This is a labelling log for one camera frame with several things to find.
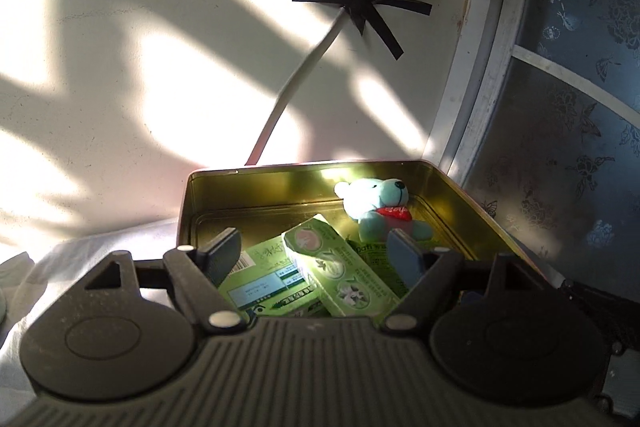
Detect white framed glass door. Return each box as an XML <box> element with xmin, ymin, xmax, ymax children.
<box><xmin>422</xmin><ymin>0</ymin><xmax>640</xmax><ymax>308</ymax></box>

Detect white power strip cable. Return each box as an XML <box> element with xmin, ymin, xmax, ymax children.
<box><xmin>244</xmin><ymin>0</ymin><xmax>376</xmax><ymax>166</ymax></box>

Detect teal plush bear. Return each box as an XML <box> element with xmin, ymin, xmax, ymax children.
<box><xmin>334</xmin><ymin>178</ymin><xmax>435</xmax><ymax>244</ymax></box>

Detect gold metal tin box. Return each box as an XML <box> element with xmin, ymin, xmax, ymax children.
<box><xmin>176</xmin><ymin>159</ymin><xmax>561</xmax><ymax>323</ymax></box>

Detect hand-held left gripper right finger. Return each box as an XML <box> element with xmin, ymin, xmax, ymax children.
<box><xmin>380</xmin><ymin>228</ymin><xmax>566</xmax><ymax>335</ymax></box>

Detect wide green cardboard box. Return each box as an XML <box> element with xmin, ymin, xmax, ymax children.
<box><xmin>217</xmin><ymin>234</ymin><xmax>323</xmax><ymax>319</ymax></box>

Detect white bed sheet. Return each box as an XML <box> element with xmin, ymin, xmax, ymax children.
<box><xmin>0</xmin><ymin>217</ymin><xmax>181</xmax><ymax>408</ymax></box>

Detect long green toothpaste box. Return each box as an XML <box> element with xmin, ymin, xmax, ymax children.
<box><xmin>281</xmin><ymin>214</ymin><xmax>402</xmax><ymax>320</ymax></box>
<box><xmin>347</xmin><ymin>237</ymin><xmax>411</xmax><ymax>300</ymax></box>

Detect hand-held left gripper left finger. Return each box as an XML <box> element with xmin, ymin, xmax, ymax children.
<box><xmin>75</xmin><ymin>228</ymin><xmax>251</xmax><ymax>335</ymax></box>

